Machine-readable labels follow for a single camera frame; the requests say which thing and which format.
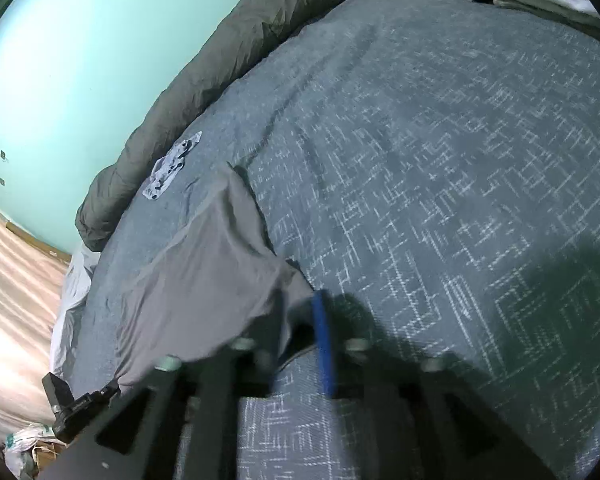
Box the rolled dark grey duvet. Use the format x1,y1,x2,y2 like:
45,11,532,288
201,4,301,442
74,0,344,252

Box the grey shorts garment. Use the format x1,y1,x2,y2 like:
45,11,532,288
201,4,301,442
114,164,313,390

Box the pink curtain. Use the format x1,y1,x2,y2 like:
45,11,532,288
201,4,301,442
0,215,67,444

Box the wooden frame by wall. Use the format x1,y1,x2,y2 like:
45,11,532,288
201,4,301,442
5,221,71,263

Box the dark blue patterned bedspread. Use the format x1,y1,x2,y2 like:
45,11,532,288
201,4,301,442
69,0,600,479

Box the white plastic bags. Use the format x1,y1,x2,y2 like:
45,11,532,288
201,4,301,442
4,424,65,479

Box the light blue crumpled garment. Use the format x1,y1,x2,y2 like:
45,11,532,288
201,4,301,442
142,131,202,200

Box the light grey bed sheet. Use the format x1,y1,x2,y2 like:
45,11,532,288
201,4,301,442
50,244,100,380

